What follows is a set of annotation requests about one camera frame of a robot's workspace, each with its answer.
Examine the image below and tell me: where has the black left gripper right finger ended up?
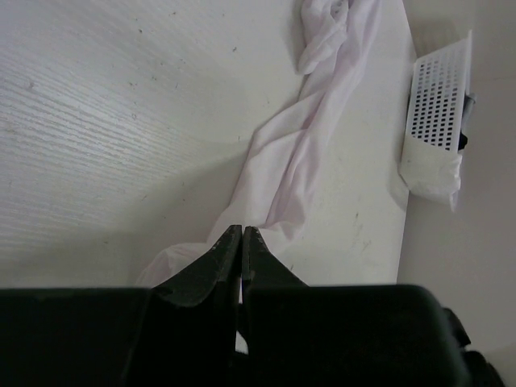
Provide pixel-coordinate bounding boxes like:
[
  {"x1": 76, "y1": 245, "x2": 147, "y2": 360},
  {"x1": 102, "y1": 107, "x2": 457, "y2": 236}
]
[{"x1": 242, "y1": 227, "x2": 460, "y2": 386}]

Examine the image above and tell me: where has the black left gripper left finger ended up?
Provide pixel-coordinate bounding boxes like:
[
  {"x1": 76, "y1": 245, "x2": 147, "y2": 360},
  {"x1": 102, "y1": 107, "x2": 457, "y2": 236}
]
[{"x1": 132, "y1": 226, "x2": 242, "y2": 386}]

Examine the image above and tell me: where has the light pink tank top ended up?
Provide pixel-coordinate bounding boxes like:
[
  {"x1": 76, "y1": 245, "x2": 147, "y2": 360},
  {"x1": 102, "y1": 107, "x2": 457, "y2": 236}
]
[{"x1": 136, "y1": 1, "x2": 381, "y2": 288}]

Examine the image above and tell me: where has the crumpled white tank top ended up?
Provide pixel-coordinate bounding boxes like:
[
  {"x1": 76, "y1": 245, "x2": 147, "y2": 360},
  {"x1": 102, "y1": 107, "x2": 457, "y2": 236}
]
[{"x1": 400, "y1": 154, "x2": 462, "y2": 212}]

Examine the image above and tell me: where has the crumpled black tank top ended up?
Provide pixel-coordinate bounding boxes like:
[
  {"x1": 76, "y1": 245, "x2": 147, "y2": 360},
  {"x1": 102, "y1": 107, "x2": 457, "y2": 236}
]
[{"x1": 458, "y1": 132, "x2": 468, "y2": 152}]

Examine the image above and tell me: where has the crumpled grey tank top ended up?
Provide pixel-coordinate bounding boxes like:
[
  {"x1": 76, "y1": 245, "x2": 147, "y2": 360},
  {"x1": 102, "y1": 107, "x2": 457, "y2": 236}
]
[{"x1": 461, "y1": 93, "x2": 476, "y2": 132}]

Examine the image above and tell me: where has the white perforated plastic basket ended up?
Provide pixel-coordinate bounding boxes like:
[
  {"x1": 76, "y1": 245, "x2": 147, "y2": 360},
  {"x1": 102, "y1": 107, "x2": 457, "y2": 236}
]
[{"x1": 399, "y1": 31, "x2": 472, "y2": 175}]

